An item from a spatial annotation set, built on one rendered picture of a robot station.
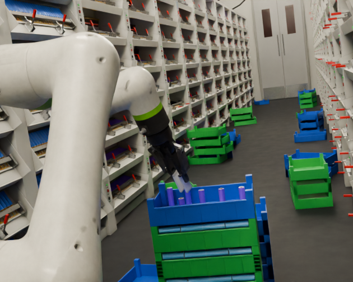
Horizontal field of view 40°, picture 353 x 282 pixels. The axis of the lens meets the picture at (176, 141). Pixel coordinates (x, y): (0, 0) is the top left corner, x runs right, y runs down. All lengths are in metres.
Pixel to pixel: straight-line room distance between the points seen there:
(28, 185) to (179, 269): 0.83
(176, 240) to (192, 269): 0.10
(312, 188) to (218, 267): 1.38
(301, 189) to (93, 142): 2.01
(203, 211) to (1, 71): 0.69
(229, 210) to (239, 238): 0.09
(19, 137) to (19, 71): 1.07
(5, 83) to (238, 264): 0.82
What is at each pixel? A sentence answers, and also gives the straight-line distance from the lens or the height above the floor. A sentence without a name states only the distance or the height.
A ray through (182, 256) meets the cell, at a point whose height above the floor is 0.30.
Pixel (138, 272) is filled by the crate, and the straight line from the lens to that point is 2.09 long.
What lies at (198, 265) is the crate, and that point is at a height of 0.27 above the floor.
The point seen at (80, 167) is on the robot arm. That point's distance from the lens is 0.78.
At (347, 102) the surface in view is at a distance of 2.34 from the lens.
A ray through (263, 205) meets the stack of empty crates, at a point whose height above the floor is 0.29.
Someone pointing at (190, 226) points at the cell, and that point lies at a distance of 1.40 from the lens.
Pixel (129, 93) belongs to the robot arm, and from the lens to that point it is 1.32.
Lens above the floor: 0.83
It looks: 8 degrees down
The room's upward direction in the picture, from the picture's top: 8 degrees counter-clockwise
